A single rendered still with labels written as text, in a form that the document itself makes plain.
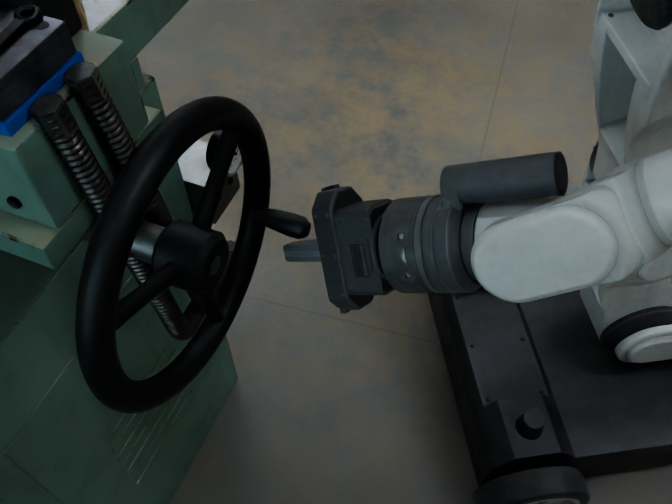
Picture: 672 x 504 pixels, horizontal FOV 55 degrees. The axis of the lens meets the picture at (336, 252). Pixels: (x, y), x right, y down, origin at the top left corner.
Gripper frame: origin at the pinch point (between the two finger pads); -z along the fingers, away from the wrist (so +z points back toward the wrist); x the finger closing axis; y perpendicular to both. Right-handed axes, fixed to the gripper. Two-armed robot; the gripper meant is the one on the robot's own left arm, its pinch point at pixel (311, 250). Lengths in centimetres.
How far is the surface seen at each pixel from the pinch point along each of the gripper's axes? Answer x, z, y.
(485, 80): 17, -38, -145
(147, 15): 27.2, -15.7, 0.6
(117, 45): 21.4, -3.2, 15.2
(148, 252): 4.1, -5.9, 15.2
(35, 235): 7.8, -8.8, 23.2
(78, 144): 14.1, -3.0, 21.1
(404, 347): -39, -33, -65
